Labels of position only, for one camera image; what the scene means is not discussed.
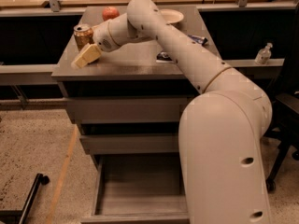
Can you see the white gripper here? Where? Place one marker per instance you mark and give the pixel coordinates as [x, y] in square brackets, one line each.
[102, 36]

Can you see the orange soda can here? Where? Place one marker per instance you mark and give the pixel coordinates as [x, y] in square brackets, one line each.
[83, 34]

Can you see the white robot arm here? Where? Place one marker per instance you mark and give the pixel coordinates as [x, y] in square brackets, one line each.
[219, 131]

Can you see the grey drawer cabinet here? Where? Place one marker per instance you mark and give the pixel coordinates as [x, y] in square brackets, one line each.
[129, 72]

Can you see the grey middle drawer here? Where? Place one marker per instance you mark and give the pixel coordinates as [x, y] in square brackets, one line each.
[130, 143]

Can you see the grey bottom drawer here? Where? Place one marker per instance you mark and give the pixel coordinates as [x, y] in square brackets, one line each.
[138, 189]

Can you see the red apple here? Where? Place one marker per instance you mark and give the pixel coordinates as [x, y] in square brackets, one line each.
[110, 13]

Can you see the blue chip bag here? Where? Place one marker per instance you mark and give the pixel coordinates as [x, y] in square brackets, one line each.
[167, 56]

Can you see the white bowl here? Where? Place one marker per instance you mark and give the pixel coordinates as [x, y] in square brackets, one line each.
[172, 16]

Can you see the clear sanitizer bottle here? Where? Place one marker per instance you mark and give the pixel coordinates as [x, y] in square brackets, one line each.
[264, 54]

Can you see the black wheeled stand base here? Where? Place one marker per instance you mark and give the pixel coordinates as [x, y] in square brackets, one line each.
[20, 216]

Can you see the black office chair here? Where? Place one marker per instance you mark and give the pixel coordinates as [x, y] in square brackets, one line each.
[285, 101]

